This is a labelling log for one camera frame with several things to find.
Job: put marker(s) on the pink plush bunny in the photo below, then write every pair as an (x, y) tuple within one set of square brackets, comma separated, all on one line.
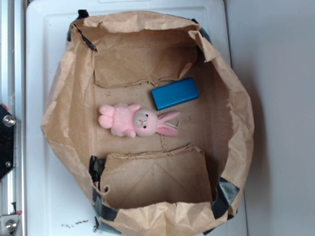
[(131, 121)]

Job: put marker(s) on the blue rectangular block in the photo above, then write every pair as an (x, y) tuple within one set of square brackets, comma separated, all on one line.
[(175, 94)]

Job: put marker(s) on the brown paper bag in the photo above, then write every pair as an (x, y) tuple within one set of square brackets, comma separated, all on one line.
[(157, 185)]

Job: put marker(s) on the white plastic tray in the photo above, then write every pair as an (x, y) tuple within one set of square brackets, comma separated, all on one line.
[(56, 206)]

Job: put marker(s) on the black metal bracket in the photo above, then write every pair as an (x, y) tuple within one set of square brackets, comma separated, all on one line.
[(7, 139)]

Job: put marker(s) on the aluminium frame rail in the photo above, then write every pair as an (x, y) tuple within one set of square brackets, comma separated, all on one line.
[(12, 94)]

